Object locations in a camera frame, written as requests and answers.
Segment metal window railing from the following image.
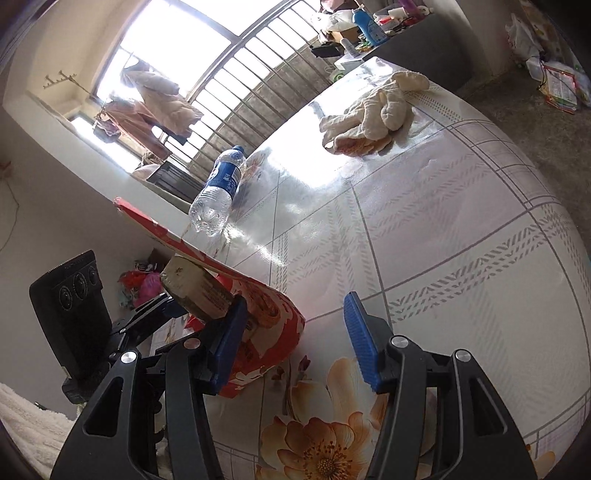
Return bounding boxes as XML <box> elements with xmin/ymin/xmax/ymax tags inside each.
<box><xmin>185</xmin><ymin>0</ymin><xmax>354</xmax><ymax>182</ymax></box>

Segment red and white paper bag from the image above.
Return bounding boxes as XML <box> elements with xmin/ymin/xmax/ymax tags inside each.
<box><xmin>113</xmin><ymin>197</ymin><xmax>306</xmax><ymax>399</ymax></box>

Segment white cotton glove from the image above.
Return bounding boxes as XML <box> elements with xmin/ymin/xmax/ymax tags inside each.
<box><xmin>324</xmin><ymin>129</ymin><xmax>394</xmax><ymax>156</ymax></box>
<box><xmin>320</xmin><ymin>71</ymin><xmax>430</xmax><ymax>144</ymax></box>

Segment pink hanging garment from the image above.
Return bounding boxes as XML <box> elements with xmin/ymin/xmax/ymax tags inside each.
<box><xmin>98</xmin><ymin>99</ymin><xmax>170</xmax><ymax>158</ymax></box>

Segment white plastic bag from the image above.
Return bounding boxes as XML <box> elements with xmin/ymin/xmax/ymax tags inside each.
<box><xmin>505</xmin><ymin>13</ymin><xmax>542</xmax><ymax>62</ymax></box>

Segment blue detergent bottle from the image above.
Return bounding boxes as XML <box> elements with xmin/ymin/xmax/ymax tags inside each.
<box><xmin>352</xmin><ymin>8</ymin><xmax>389</xmax><ymax>46</ymax></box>

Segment black flat device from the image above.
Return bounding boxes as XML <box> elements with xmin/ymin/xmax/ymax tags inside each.
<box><xmin>310</xmin><ymin>42</ymin><xmax>345</xmax><ymax>59</ymax></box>

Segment white fleece cloth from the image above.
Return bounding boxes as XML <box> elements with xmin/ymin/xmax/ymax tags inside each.
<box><xmin>0</xmin><ymin>382</ymin><xmax>80</xmax><ymax>480</ymax></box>

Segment red and pink plastic bags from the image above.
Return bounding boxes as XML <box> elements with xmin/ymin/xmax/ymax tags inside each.
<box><xmin>119</xmin><ymin>270</ymin><xmax>163</xmax><ymax>306</ymax></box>

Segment wall hook rack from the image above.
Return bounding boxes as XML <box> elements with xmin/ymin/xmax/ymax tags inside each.
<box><xmin>43</xmin><ymin>70</ymin><xmax>79</xmax><ymax>90</ymax></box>

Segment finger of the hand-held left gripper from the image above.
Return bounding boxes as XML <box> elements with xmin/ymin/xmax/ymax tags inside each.
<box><xmin>111</xmin><ymin>296</ymin><xmax>186</xmax><ymax>352</ymax></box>
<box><xmin>143</xmin><ymin>320</ymin><xmax>206</xmax><ymax>366</ymax></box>

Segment dark grey cabinet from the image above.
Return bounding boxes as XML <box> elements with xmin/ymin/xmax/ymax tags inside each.
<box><xmin>362</xmin><ymin>13</ymin><xmax>477</xmax><ymax>93</ymax></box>

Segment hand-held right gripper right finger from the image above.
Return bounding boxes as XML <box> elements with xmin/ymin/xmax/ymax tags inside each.
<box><xmin>344</xmin><ymin>292</ymin><xmax>539</xmax><ymax>480</ymax></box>

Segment black slatted crate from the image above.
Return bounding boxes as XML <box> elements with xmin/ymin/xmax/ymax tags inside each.
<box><xmin>147</xmin><ymin>161</ymin><xmax>207</xmax><ymax>205</ymax></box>

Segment beige hanging coat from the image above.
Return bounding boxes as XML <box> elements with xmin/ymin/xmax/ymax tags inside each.
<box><xmin>122</xmin><ymin>68</ymin><xmax>205</xmax><ymax>138</ymax></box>

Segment stack of colourful booklets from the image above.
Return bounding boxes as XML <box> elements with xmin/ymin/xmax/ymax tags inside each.
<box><xmin>539</xmin><ymin>62</ymin><xmax>581</xmax><ymax>114</ymax></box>

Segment floral plastic tablecloth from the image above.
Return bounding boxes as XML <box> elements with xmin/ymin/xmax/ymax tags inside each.
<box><xmin>152</xmin><ymin>56</ymin><xmax>583</xmax><ymax>480</ymax></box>

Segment brown cardboard box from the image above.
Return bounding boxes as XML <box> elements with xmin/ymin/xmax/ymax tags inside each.
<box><xmin>325</xmin><ymin>25</ymin><xmax>362</xmax><ymax>45</ymax></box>

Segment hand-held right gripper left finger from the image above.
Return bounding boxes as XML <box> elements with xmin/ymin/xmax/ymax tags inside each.
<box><xmin>51</xmin><ymin>295</ymin><xmax>248</xmax><ymax>480</ymax></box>

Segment clear plastic water bottle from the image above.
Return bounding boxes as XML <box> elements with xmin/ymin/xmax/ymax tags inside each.
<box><xmin>188</xmin><ymin>145</ymin><xmax>248</xmax><ymax>237</ymax></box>

